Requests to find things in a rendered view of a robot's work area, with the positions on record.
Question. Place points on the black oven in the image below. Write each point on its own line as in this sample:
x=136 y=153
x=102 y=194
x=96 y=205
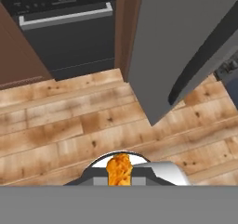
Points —
x=77 y=51

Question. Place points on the grey fridge door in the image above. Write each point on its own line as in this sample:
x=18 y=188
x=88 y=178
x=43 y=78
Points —
x=161 y=48

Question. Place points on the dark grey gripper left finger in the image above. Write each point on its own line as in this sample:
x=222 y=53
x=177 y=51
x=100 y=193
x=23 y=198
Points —
x=89 y=178

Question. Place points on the brown wooden cupboard panel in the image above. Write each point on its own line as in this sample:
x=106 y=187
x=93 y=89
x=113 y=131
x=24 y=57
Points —
x=127 y=29
x=18 y=57

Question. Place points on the white round object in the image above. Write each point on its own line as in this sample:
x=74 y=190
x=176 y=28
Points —
x=169 y=172

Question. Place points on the orange shrimp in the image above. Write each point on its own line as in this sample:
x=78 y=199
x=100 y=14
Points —
x=119 y=170

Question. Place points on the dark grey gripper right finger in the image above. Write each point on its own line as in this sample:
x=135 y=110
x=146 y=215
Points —
x=141 y=175

